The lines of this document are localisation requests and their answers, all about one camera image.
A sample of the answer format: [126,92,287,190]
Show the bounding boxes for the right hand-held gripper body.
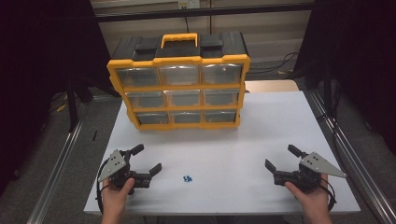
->
[273,151,347,193]

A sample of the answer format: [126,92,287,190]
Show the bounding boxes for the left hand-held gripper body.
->
[106,149,152,196]

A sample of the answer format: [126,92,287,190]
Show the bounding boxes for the yellow black organizer case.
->
[106,30,251,132]

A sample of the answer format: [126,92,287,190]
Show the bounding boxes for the person's left hand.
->
[100,176,136,215]

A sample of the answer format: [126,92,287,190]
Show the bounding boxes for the person's right hand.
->
[284,173,335,217]

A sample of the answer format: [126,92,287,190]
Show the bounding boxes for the light wooden table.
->
[244,79,300,93]

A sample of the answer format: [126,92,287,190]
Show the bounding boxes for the black metal stand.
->
[65,77,79,133]

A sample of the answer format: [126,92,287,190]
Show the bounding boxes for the grid of clear bins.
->
[115,63,244,125]

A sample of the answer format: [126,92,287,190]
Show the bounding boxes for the black curtain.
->
[0,0,119,195]
[294,0,396,154]

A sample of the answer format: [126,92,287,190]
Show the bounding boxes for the black horizontal bar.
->
[93,2,315,23]

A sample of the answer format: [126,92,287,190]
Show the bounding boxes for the black cable along rail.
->
[317,78,376,224]

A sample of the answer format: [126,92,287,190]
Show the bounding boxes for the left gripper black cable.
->
[95,157,114,215]

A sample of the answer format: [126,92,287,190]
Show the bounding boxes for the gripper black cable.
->
[317,177,338,213]
[95,157,114,215]

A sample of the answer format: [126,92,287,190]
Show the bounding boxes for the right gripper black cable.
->
[317,177,338,213]

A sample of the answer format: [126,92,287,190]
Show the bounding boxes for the aluminium floor rail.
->
[26,94,123,224]
[306,90,396,224]

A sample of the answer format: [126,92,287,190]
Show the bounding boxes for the black floor cables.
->
[247,51,300,76]

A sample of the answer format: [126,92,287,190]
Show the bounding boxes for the white wall socket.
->
[177,0,201,9]

